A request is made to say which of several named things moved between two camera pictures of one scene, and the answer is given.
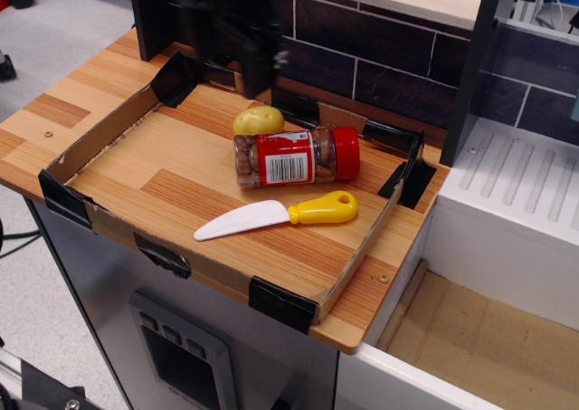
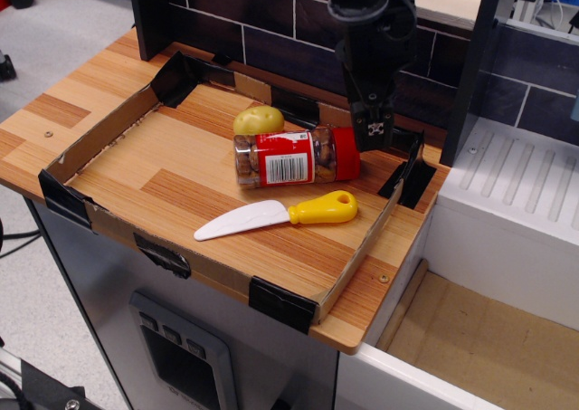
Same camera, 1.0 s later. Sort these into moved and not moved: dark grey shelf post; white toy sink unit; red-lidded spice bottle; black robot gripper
Moved: black robot gripper
Not moved: white toy sink unit; red-lidded spice bottle; dark grey shelf post
